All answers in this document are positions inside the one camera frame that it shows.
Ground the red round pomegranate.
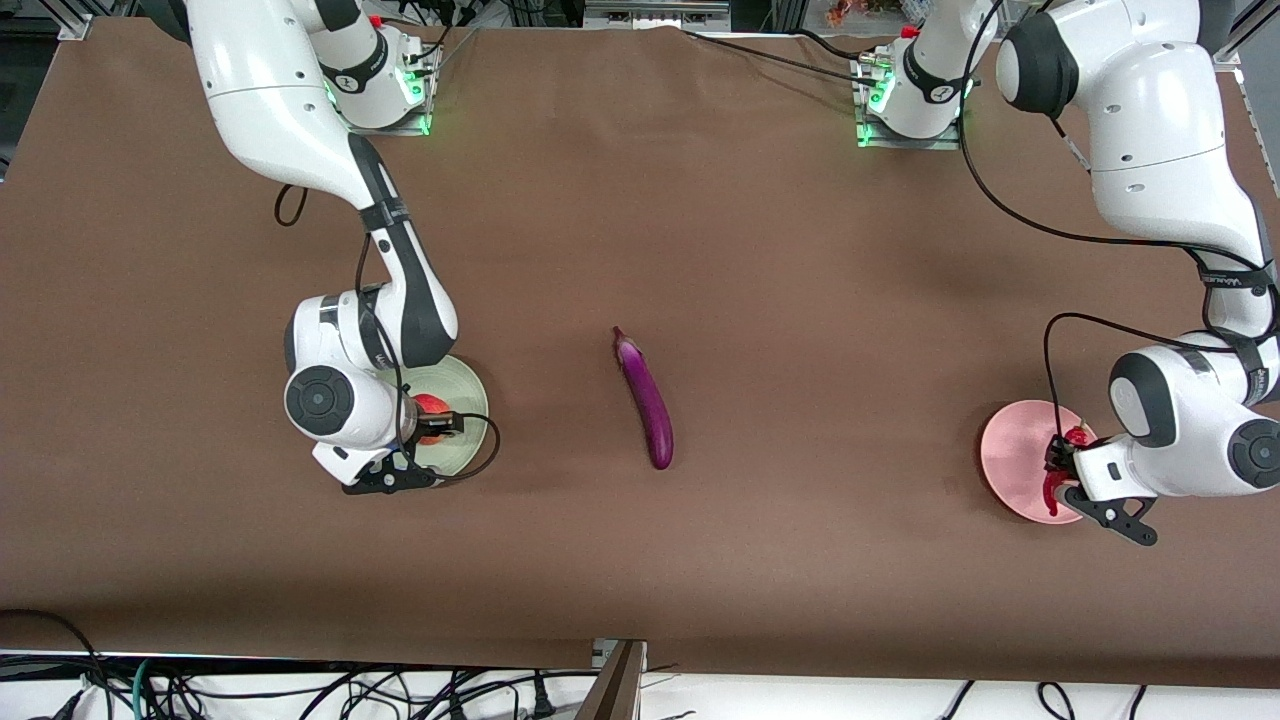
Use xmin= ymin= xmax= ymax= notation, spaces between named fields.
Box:
xmin=413 ymin=392 xmax=453 ymax=447

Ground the red chili pepper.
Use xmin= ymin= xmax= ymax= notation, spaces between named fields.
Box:
xmin=1042 ymin=426 xmax=1098 ymax=519

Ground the long purple eggplant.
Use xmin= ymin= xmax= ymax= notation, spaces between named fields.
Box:
xmin=612 ymin=326 xmax=675 ymax=471

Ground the pale green round plate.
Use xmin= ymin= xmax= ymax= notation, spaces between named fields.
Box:
xmin=395 ymin=355 xmax=491 ymax=479

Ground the pink round plate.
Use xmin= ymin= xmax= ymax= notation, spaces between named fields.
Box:
xmin=980 ymin=400 xmax=1101 ymax=525

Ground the brown table cloth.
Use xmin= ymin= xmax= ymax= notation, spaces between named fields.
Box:
xmin=0 ymin=18 xmax=1280 ymax=691

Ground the aluminium corner profile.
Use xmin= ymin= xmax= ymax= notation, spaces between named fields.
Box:
xmin=1212 ymin=0 xmax=1280 ymax=73

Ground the grey power strip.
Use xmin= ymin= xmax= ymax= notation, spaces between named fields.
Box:
xmin=583 ymin=0 xmax=733 ymax=31

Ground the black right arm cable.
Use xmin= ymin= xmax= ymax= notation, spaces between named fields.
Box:
xmin=274 ymin=183 xmax=500 ymax=485

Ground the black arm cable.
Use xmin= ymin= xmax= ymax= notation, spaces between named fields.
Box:
xmin=958 ymin=0 xmax=1276 ymax=451
xmin=274 ymin=183 xmax=500 ymax=485

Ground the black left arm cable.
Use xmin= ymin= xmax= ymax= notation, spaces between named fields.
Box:
xmin=958 ymin=0 xmax=1276 ymax=451

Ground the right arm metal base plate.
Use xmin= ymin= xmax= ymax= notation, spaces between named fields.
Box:
xmin=328 ymin=45 xmax=434 ymax=137

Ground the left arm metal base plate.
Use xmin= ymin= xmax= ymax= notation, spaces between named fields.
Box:
xmin=855 ymin=55 xmax=963 ymax=151

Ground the teal cable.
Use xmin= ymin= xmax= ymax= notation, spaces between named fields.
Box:
xmin=130 ymin=657 xmax=161 ymax=720

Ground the aluminium table edge rail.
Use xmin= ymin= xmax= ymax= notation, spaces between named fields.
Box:
xmin=1235 ymin=70 xmax=1280 ymax=191

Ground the black looped floor cable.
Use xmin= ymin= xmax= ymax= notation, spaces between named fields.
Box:
xmin=0 ymin=608 xmax=113 ymax=720

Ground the thin black cable on cloth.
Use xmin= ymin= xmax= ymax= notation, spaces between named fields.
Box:
xmin=680 ymin=28 xmax=881 ymax=89

